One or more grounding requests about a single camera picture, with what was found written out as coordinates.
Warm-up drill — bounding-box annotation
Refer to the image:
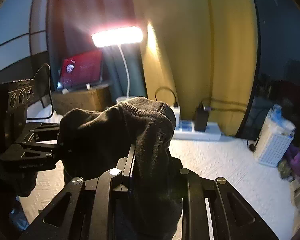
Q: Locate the dark brown t-shirt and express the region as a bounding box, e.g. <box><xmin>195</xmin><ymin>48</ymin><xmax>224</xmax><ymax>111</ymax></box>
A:
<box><xmin>58</xmin><ymin>97</ymin><xmax>182</xmax><ymax>239</ymax></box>

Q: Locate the purple cloth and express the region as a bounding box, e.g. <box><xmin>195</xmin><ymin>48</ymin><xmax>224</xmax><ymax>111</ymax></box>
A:
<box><xmin>285</xmin><ymin>143</ymin><xmax>300</xmax><ymax>177</ymax></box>

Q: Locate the brown cardboard box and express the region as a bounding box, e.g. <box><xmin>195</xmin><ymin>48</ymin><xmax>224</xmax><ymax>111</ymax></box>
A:
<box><xmin>52</xmin><ymin>85</ymin><xmax>113</xmax><ymax>115</ymax></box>

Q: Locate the white plastic basket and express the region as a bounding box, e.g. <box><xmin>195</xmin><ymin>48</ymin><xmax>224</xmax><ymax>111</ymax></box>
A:
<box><xmin>254</xmin><ymin>104</ymin><xmax>295</xmax><ymax>167</ymax></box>

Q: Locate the tablet with red screen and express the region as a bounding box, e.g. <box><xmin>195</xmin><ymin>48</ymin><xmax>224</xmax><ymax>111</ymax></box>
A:
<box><xmin>57</xmin><ymin>49</ymin><xmax>102</xmax><ymax>89</ymax></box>

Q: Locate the white power strip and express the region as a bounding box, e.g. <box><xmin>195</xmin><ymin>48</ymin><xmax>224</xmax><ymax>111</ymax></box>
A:
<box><xmin>173</xmin><ymin>120</ymin><xmax>222</xmax><ymax>141</ymax></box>

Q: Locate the black charger plug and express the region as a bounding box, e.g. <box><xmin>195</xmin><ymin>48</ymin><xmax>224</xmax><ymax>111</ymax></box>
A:
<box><xmin>194</xmin><ymin>107</ymin><xmax>210</xmax><ymax>132</ymax></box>

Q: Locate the white charger plug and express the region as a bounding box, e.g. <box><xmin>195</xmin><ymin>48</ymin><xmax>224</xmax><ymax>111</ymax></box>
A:
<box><xmin>172</xmin><ymin>104</ymin><xmax>180</xmax><ymax>127</ymax></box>

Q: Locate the white desk lamp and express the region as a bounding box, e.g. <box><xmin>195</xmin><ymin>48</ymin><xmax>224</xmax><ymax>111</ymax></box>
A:
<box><xmin>91</xmin><ymin>26</ymin><xmax>144</xmax><ymax>103</ymax></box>

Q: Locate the yellow curtain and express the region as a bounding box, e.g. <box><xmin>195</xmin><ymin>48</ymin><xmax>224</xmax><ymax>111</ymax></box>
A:
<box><xmin>133</xmin><ymin>0</ymin><xmax>258</xmax><ymax>135</ymax></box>

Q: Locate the black gripper tether cable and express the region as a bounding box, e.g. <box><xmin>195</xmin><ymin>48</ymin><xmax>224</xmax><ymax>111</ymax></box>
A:
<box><xmin>26</xmin><ymin>63</ymin><xmax>55</xmax><ymax>120</ymax></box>

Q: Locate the black charger cable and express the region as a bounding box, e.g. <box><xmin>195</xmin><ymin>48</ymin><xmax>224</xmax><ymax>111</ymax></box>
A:
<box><xmin>201</xmin><ymin>97</ymin><xmax>249</xmax><ymax>113</ymax></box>

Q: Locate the black coiled charging cable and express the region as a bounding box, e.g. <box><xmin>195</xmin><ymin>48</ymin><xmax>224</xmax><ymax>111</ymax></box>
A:
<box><xmin>154</xmin><ymin>87</ymin><xmax>179</xmax><ymax>108</ymax></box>

